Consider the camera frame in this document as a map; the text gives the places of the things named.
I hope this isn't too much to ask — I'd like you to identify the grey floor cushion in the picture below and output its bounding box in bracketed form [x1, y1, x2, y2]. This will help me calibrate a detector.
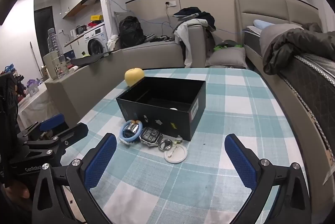
[205, 47, 248, 69]

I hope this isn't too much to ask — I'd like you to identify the side table with white cloth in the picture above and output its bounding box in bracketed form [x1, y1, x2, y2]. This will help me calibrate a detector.
[17, 80, 80, 135]

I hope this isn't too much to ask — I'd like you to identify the yellow apple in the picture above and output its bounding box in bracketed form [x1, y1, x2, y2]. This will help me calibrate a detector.
[124, 68, 145, 87]

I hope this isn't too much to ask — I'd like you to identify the teal white checkered tablecloth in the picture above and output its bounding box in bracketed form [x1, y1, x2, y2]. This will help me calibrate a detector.
[79, 68, 314, 224]

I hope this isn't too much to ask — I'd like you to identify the silver metal wristwatch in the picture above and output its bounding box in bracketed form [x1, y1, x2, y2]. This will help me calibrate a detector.
[123, 120, 161, 148]

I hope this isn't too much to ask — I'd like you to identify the shoe rack with shoes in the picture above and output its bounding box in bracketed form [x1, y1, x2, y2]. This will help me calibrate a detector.
[0, 64, 28, 99]

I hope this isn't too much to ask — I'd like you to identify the light blue pillow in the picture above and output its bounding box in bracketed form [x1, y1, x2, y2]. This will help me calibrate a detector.
[253, 19, 275, 29]

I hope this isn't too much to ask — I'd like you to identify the clear plastic water bottle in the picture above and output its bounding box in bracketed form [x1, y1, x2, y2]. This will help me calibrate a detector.
[47, 28, 69, 79]

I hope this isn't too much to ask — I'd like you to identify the black cardboard box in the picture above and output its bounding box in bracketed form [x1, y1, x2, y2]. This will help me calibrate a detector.
[116, 76, 206, 141]

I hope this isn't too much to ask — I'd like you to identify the dark jacket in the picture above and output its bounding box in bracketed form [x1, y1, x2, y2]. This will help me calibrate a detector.
[173, 7, 216, 31]

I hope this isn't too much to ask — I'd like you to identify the green black toy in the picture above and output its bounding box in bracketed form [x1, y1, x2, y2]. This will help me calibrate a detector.
[213, 41, 244, 52]

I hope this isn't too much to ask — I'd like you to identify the white crumpled cloth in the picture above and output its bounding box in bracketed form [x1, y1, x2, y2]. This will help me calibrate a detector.
[107, 35, 119, 52]

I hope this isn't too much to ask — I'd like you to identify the dark door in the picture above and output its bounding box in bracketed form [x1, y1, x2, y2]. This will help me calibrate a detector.
[34, 6, 54, 57]

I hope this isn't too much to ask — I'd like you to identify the silver keyring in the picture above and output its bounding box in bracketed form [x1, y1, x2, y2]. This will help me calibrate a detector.
[160, 139, 173, 152]

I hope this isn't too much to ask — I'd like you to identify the dark olive blanket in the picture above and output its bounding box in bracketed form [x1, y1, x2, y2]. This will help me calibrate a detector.
[262, 22, 335, 76]

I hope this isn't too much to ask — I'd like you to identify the grey sofa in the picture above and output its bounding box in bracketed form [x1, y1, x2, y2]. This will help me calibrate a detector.
[44, 25, 210, 120]

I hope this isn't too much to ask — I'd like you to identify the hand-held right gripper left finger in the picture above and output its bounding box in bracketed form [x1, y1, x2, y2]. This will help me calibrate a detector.
[31, 133, 117, 224]

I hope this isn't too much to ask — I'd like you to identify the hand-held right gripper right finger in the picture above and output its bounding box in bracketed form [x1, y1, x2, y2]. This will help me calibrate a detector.
[224, 133, 311, 224]

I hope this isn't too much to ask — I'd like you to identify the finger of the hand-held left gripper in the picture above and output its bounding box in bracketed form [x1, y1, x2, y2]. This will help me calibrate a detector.
[22, 123, 89, 162]
[17, 113, 66, 141]

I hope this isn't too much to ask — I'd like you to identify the light blue ring bracelet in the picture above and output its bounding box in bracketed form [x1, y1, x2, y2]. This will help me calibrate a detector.
[120, 120, 143, 146]

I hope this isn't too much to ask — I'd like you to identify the black insole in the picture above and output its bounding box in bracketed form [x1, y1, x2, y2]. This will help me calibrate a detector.
[71, 52, 109, 66]

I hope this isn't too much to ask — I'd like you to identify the black backpack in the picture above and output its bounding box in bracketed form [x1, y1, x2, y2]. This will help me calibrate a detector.
[118, 16, 146, 49]

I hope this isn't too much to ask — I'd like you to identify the beige upholstered bed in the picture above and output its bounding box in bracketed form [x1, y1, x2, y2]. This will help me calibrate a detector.
[234, 0, 335, 188]

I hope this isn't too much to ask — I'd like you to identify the white washing machine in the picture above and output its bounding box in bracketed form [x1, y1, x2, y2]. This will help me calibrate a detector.
[84, 22, 109, 55]

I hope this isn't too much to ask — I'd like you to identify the person's left hand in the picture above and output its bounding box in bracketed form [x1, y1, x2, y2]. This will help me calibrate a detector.
[4, 185, 30, 205]

